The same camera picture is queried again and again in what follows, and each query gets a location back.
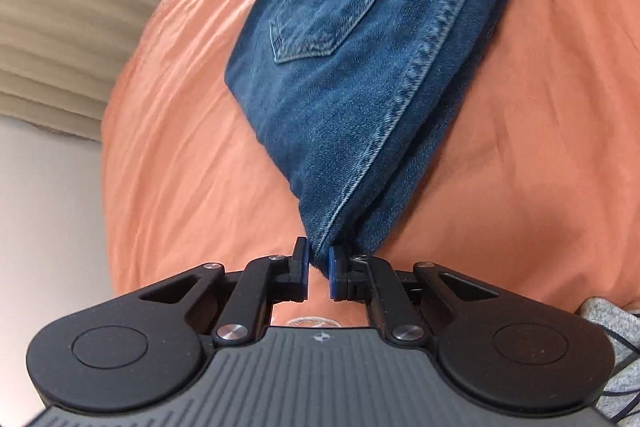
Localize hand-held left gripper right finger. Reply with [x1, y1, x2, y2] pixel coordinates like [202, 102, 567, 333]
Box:
[327, 244, 501, 345]

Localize blue denim pants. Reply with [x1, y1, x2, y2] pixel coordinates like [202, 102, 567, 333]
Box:
[225, 0, 547, 280]

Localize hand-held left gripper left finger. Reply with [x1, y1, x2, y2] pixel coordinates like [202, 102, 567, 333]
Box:
[140, 237, 308, 347]

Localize orange bed sheet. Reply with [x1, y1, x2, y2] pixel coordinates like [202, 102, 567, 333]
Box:
[100, 0, 640, 333]

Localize person's grey striped shirt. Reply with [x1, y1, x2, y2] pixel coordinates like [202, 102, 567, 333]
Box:
[575, 296, 640, 427]

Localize beige pleated curtain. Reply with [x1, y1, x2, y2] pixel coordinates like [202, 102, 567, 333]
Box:
[0, 0, 217, 142]

